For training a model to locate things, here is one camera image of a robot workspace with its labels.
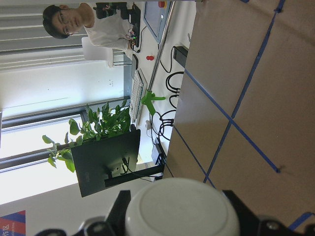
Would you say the black power adapter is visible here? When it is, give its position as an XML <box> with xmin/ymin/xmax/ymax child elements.
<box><xmin>173</xmin><ymin>46</ymin><xmax>188</xmax><ymax>68</ymax></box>

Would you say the white keyboard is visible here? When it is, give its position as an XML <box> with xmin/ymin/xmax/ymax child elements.
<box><xmin>129</xmin><ymin>68</ymin><xmax>147</xmax><ymax>125</ymax></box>

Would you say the black computer monitor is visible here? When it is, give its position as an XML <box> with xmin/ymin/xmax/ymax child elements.
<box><xmin>70</xmin><ymin>129</ymin><xmax>165</xmax><ymax>198</ymax></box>

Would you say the cream white plastic cup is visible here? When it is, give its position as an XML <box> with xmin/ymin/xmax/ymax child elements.
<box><xmin>126</xmin><ymin>177</ymin><xmax>241</xmax><ymax>236</ymax></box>

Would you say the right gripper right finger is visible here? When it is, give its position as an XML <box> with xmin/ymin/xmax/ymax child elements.
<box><xmin>222</xmin><ymin>190</ymin><xmax>260</xmax><ymax>236</ymax></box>

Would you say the blue teach pendant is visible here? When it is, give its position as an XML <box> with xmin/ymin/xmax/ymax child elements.
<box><xmin>143</xmin><ymin>0</ymin><xmax>171</xmax><ymax>44</ymax></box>

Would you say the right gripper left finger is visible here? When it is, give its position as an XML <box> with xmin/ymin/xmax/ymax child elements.
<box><xmin>106</xmin><ymin>190</ymin><xmax>131</xmax><ymax>236</ymax></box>

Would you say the green handled reach grabber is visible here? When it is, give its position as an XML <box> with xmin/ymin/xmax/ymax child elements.
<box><xmin>141</xmin><ymin>1</ymin><xmax>176</xmax><ymax>116</ymax></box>

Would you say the green potted plant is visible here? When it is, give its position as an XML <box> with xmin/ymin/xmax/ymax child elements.
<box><xmin>42</xmin><ymin>99</ymin><xmax>131</xmax><ymax>173</ymax></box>

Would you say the seated person white shirt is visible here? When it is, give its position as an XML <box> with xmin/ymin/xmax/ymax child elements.
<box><xmin>42</xmin><ymin>3</ymin><xmax>133</xmax><ymax>58</ymax></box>

